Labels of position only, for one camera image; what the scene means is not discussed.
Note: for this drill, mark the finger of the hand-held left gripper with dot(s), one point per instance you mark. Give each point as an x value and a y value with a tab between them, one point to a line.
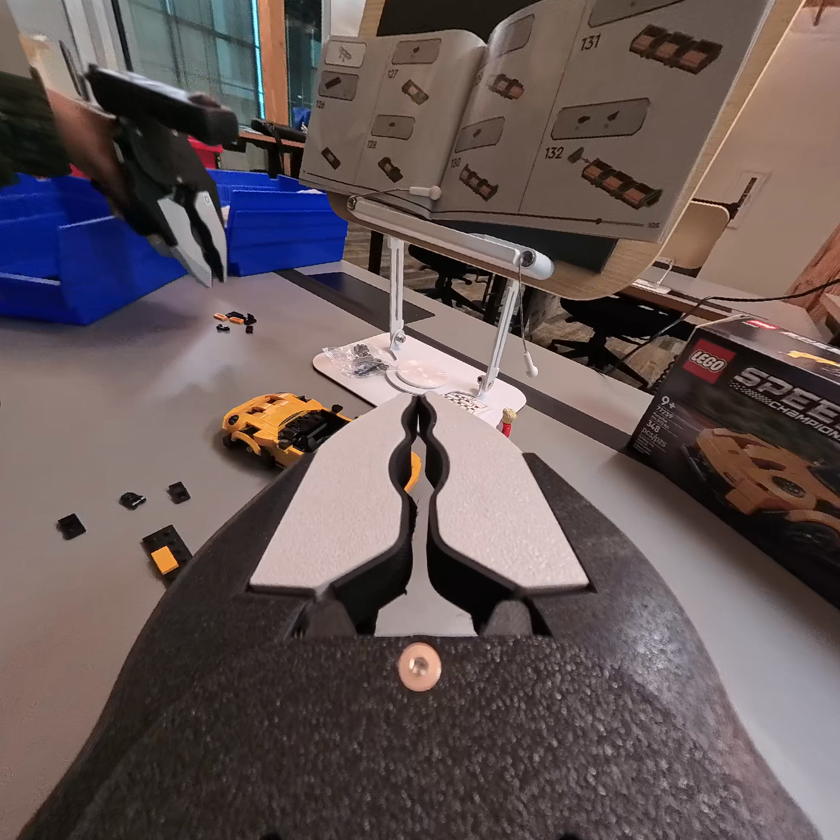
177	223
213	223

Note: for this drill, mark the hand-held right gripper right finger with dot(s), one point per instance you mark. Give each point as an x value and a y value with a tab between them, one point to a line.
505	518

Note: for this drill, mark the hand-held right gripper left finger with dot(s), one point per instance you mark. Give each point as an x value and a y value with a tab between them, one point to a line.
334	512

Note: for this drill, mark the pile of yellow black bricks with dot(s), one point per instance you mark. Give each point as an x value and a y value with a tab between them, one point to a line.
235	319

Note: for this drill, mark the yellow lego car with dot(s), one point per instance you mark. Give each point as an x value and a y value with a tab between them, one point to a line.
262	420

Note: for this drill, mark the white book stand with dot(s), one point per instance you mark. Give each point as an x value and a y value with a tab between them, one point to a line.
459	377

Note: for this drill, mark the small black lego piece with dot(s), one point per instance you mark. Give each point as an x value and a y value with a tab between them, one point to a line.
133	501
71	526
178	492

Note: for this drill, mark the black lego plate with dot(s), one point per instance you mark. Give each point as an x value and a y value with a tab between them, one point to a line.
164	538

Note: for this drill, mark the small orange lego tile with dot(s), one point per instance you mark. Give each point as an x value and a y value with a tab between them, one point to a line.
164	560

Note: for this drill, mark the lego instruction booklet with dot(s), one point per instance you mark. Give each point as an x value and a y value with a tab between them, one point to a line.
558	131

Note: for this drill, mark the red lego minifigure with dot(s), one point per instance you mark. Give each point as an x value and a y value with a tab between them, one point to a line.
507	425

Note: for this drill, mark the black lego box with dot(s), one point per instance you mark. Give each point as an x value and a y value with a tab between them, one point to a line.
754	446

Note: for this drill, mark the person's left hand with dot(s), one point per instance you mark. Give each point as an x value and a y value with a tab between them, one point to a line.
92	144

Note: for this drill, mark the red plastic bin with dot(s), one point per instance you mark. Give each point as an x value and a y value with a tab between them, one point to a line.
208	154

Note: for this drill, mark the grey office desk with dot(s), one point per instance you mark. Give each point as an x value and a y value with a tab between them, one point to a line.
275	134

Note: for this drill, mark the sticker sheet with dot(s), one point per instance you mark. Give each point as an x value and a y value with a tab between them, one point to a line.
467	401

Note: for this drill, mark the clear bag of black parts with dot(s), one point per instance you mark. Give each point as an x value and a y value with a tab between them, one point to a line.
358	361

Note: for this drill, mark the black office chair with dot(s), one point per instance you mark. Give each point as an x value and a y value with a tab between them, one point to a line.
446	269
610	328

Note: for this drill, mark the brown wooden desk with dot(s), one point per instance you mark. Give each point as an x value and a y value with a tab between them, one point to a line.
735	295

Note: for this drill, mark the tan rounded wooden panel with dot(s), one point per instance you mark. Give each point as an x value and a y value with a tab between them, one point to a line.
699	236

